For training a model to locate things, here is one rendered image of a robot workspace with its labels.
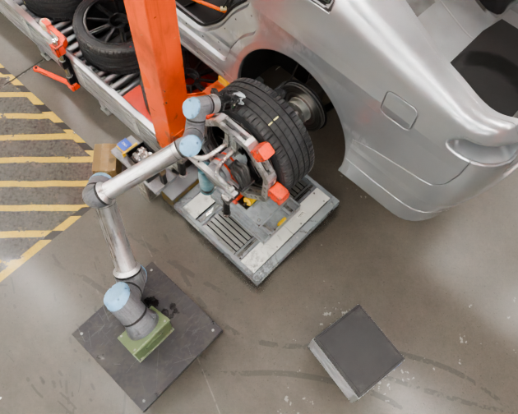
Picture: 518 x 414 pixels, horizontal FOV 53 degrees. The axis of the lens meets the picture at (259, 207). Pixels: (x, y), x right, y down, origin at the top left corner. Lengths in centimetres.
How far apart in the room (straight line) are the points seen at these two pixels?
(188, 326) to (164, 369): 26
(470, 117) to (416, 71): 28
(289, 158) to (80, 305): 168
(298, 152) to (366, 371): 126
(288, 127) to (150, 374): 152
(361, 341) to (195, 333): 94
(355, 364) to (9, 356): 205
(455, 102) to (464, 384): 194
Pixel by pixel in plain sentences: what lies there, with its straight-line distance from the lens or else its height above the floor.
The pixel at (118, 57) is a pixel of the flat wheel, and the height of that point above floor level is 47.
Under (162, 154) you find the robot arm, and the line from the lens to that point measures 233.
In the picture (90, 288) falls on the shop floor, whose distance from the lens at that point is 352.
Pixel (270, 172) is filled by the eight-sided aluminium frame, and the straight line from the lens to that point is 262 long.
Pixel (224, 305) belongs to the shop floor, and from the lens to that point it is 337.
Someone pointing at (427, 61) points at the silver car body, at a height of 170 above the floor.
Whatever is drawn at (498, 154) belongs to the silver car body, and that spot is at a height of 140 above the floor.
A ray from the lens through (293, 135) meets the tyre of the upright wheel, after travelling 262.
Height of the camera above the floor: 325
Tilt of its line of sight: 64 degrees down
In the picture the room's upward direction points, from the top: 6 degrees clockwise
